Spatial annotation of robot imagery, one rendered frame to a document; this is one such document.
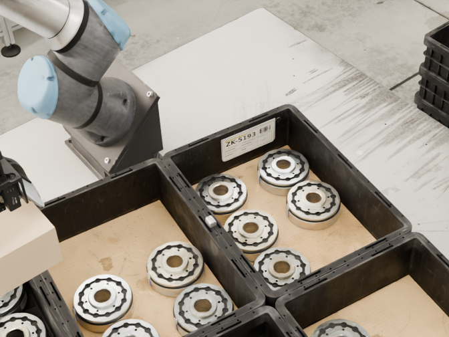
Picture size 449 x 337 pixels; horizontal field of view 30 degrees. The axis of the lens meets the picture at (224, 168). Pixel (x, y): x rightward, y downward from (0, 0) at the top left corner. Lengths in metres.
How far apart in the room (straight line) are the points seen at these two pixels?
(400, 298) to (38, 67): 0.82
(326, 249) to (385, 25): 2.10
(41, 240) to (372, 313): 0.59
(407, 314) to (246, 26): 1.09
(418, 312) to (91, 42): 0.79
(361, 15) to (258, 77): 1.53
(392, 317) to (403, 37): 2.15
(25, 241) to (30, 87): 0.53
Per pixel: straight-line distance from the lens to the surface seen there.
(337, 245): 1.58
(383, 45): 3.46
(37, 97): 1.69
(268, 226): 1.56
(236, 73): 2.15
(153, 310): 1.49
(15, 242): 1.25
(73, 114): 1.73
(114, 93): 1.79
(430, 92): 2.59
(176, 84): 2.13
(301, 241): 1.58
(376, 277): 1.49
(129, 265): 1.56
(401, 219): 1.50
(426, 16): 3.65
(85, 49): 1.65
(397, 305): 1.51
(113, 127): 1.79
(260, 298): 1.37
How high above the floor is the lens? 2.03
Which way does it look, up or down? 45 degrees down
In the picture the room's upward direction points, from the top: 3 degrees counter-clockwise
